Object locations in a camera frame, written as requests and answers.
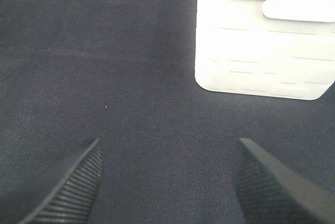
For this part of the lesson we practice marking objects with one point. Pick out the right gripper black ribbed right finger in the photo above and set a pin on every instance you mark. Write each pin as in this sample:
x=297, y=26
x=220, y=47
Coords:
x=270, y=192

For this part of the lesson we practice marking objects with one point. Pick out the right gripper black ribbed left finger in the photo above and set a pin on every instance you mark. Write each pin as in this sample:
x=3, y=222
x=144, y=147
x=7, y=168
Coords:
x=70, y=187

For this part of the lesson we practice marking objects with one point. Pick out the black fabric table cloth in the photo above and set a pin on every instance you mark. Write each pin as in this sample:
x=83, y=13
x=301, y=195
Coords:
x=123, y=71

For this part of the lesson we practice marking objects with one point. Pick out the white plastic storage bin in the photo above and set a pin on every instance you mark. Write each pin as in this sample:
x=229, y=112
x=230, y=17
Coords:
x=277, y=48

